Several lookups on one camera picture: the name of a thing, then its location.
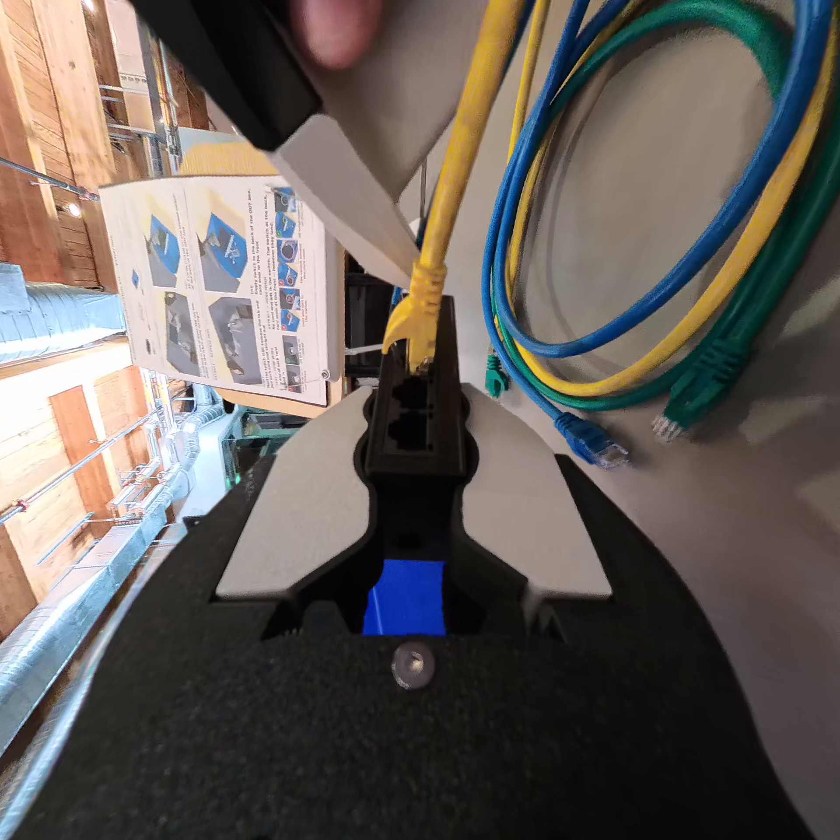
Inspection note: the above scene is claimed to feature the printed instruction sheet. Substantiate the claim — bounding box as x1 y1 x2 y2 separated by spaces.
98 174 329 409

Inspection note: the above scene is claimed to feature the black ethernet port block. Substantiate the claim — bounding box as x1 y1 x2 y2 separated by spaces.
363 295 475 562

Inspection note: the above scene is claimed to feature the thin metal rod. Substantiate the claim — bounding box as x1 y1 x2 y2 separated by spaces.
0 410 165 526
0 157 101 201

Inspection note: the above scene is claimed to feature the silver ventilation duct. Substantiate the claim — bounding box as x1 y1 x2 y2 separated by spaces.
0 262 129 365
0 505 191 749

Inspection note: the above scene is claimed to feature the black metal frame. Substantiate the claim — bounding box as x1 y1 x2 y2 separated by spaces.
344 252 398 380

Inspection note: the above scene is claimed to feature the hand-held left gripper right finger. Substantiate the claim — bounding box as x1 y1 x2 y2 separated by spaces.
446 384 614 602

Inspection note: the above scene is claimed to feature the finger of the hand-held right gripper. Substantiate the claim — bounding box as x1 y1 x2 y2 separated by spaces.
314 0 490 206
272 113 422 290

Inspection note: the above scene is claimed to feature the blue ethernet cable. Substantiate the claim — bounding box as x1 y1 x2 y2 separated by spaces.
482 0 840 471

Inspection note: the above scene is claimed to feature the green ethernet cable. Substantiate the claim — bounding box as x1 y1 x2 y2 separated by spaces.
484 0 840 442

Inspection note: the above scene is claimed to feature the person's right hand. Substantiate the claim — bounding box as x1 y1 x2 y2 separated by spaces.
292 0 385 70

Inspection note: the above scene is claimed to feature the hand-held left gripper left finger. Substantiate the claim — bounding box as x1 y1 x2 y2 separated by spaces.
215 386 387 601

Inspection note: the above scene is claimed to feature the yellow ethernet cable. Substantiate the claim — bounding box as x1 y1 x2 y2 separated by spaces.
381 0 840 403

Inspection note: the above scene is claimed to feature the blue flat object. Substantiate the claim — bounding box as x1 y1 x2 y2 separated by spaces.
361 560 448 636

